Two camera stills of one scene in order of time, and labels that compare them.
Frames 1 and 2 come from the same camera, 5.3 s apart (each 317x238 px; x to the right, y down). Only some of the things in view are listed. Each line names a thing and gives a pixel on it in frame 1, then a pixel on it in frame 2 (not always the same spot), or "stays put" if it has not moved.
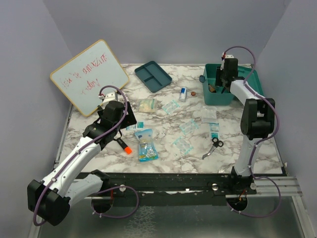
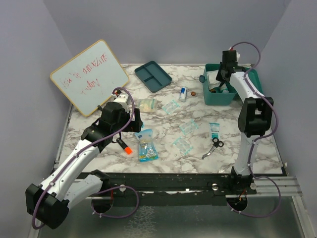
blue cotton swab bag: [147, 150] stays put
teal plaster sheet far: [171, 106] stays put
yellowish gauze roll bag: [146, 105] stays put
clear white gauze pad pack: [209, 115] -> [212, 79]
